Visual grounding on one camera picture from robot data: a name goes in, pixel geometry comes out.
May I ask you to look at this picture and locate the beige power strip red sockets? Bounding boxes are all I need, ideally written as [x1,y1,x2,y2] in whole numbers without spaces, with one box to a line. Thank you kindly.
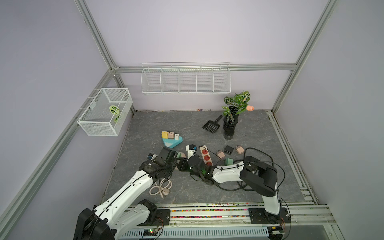
[199,145,213,166]

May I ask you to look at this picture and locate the pink USB charger plug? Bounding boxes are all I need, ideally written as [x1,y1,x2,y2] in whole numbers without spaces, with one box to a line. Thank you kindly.
[235,146,245,155]
[216,151,226,160]

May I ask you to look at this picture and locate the green USB charger plug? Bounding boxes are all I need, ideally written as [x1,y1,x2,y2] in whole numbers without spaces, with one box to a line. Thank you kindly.
[225,158,234,166]

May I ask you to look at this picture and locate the black USB charger plug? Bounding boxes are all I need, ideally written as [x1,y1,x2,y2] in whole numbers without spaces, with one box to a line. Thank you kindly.
[224,146,234,155]

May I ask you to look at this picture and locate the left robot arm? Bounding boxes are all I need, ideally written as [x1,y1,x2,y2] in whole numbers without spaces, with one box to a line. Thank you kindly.
[73,147,179,240]

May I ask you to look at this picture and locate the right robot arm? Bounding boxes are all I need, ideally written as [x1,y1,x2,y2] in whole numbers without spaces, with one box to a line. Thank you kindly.
[177,156,281,216]

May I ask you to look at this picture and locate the teal triangular power socket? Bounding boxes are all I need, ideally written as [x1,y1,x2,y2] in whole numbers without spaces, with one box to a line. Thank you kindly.
[161,131,183,149]

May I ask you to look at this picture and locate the black litter scoop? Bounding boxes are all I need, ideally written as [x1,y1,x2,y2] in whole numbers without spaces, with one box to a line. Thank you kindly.
[203,115,223,134]

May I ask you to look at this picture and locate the black plant pot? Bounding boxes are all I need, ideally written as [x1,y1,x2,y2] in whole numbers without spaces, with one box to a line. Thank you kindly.
[223,106,239,140]

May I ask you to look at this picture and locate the green artificial plant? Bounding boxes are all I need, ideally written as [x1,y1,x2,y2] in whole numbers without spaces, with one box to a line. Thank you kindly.
[222,91,251,123]

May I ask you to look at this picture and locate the pink artificial tulip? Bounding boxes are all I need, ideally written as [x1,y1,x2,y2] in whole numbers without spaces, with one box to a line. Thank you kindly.
[246,105,255,112]

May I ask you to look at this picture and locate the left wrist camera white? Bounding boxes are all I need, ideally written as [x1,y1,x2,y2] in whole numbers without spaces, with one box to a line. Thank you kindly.
[147,153,158,161]

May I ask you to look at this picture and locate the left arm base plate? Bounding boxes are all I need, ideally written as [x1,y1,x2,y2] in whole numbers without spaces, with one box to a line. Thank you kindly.
[139,209,171,227]

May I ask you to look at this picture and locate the white mesh wall basket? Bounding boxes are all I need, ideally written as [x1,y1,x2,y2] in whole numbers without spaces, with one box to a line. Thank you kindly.
[77,88,133,137]

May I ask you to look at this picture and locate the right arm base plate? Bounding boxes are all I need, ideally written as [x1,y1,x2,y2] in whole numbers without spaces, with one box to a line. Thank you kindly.
[249,208,291,225]

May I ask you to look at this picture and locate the white wire wall shelf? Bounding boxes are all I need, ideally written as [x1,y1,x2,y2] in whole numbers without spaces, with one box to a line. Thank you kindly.
[141,62,232,94]

